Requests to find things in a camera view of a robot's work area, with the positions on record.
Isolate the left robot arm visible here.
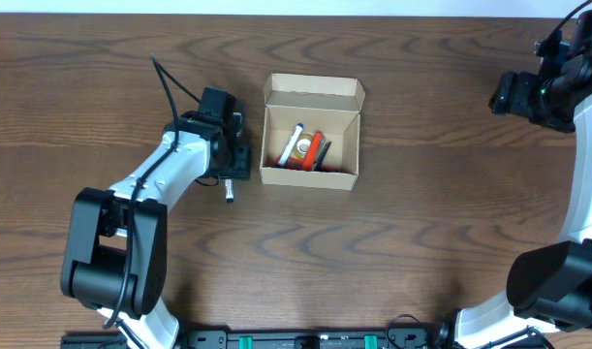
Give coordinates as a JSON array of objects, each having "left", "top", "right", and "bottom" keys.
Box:
[{"left": 60, "top": 108, "right": 250, "bottom": 348}]

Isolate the blue whiteboard marker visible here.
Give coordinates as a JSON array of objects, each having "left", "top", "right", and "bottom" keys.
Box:
[{"left": 277, "top": 123, "right": 303, "bottom": 168}]

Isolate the left black cable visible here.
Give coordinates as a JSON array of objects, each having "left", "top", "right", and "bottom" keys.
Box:
[{"left": 101, "top": 53, "right": 203, "bottom": 349}]

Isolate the red utility knife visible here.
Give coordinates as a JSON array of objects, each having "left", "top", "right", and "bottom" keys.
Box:
[{"left": 283, "top": 157, "right": 339, "bottom": 173}]

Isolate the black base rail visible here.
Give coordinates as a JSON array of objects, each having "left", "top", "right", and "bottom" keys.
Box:
[{"left": 60, "top": 322, "right": 547, "bottom": 349}]

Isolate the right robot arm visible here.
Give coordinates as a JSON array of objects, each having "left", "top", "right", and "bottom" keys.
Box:
[{"left": 438, "top": 43, "right": 592, "bottom": 348}]

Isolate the yellow tape roll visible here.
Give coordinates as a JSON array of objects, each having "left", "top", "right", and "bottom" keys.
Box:
[{"left": 291, "top": 133, "right": 314, "bottom": 160}]

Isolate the cardboard box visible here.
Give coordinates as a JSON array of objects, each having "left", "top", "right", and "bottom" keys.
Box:
[{"left": 260, "top": 73, "right": 365, "bottom": 190}]

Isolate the red and black stapler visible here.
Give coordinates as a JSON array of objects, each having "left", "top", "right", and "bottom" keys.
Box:
[{"left": 303, "top": 132, "right": 327, "bottom": 172}]

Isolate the black whiteboard marker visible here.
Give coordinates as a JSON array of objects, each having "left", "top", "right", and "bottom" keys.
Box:
[{"left": 224, "top": 178, "right": 234, "bottom": 204}]

